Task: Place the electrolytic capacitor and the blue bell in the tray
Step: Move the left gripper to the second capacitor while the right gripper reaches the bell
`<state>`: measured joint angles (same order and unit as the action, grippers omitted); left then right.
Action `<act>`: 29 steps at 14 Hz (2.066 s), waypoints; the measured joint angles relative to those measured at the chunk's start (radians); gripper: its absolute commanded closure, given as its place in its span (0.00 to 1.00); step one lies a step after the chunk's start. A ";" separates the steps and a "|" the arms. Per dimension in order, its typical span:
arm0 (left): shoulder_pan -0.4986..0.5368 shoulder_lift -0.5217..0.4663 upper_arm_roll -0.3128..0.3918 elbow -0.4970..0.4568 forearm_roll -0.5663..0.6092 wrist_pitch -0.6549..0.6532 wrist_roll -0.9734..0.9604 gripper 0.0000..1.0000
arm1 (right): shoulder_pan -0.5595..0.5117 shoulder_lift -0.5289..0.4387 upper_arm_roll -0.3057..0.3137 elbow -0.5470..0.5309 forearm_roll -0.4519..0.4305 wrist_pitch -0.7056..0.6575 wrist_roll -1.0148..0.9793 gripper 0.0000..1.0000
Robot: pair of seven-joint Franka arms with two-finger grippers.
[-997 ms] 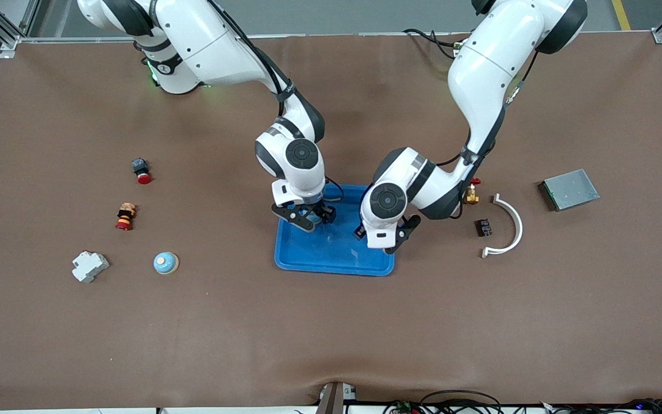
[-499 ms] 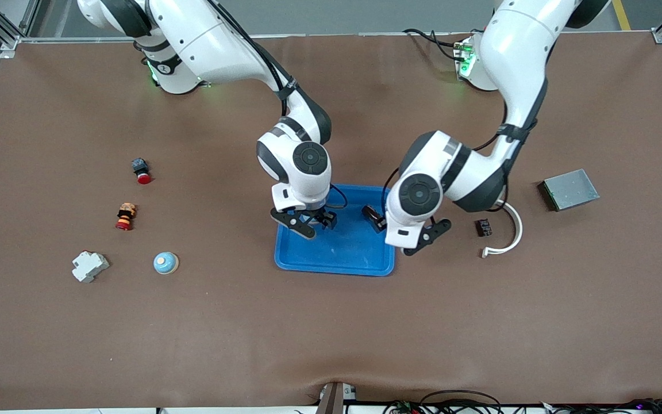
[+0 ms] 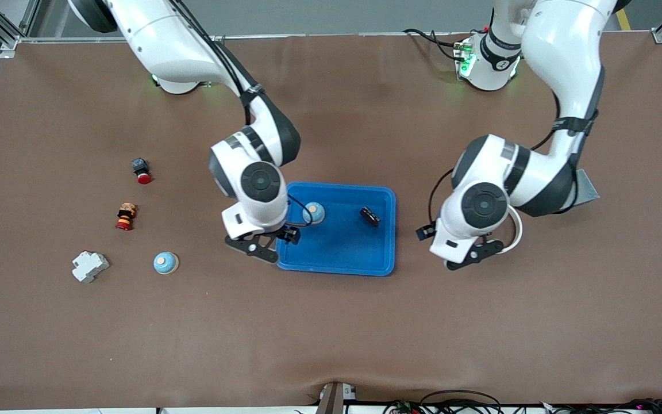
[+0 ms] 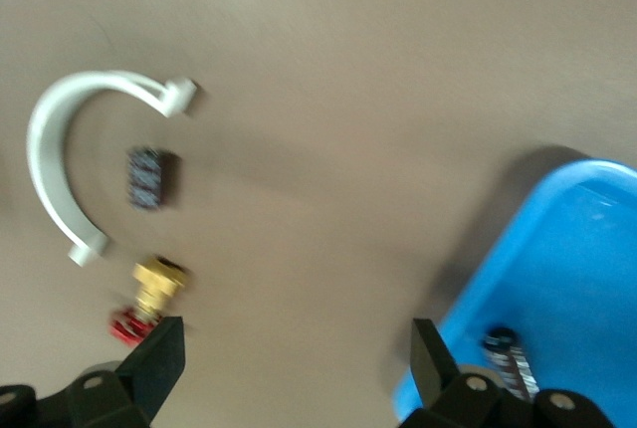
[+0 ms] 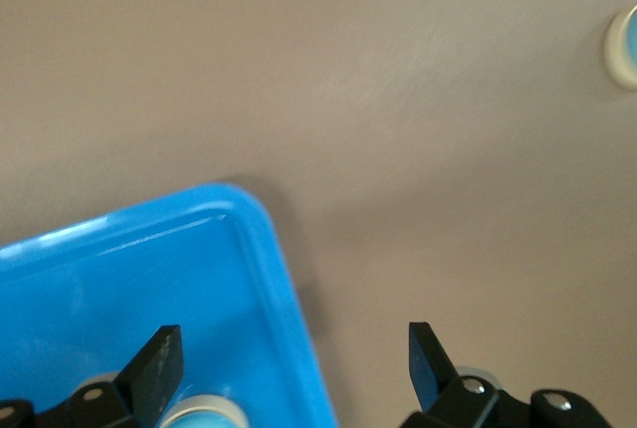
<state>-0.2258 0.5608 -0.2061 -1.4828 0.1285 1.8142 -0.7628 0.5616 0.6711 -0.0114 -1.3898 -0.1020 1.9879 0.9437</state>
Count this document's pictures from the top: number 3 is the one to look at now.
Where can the blue plastic tray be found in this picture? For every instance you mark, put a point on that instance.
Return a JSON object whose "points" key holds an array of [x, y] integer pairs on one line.
{"points": [[337, 253]]}

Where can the silver metal power supply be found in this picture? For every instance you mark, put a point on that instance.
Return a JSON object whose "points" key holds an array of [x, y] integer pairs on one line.
{"points": [[588, 190]]}

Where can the white curved plastic bracket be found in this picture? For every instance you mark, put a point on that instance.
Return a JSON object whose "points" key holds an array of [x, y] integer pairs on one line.
{"points": [[520, 230]]}

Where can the orange red push button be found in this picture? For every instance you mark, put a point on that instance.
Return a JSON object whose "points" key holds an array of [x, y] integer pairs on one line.
{"points": [[126, 215]]}

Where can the red emergency stop button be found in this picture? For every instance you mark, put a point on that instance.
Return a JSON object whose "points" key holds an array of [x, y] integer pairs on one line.
{"points": [[142, 172]]}

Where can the white circuit breaker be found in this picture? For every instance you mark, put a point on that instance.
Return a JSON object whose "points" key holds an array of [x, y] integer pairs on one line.
{"points": [[89, 267]]}

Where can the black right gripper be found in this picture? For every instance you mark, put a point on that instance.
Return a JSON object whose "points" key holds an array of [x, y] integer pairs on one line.
{"points": [[288, 234]]}

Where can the light blue desk bell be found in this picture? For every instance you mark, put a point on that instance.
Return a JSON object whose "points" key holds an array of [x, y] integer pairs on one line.
{"points": [[165, 263], [317, 214]]}

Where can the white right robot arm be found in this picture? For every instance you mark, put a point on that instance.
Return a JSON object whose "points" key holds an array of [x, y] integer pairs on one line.
{"points": [[164, 40]]}

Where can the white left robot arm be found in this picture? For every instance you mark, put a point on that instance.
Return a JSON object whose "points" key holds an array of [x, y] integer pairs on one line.
{"points": [[561, 46]]}

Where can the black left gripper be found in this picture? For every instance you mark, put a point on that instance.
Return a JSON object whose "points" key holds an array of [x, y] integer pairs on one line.
{"points": [[424, 232]]}

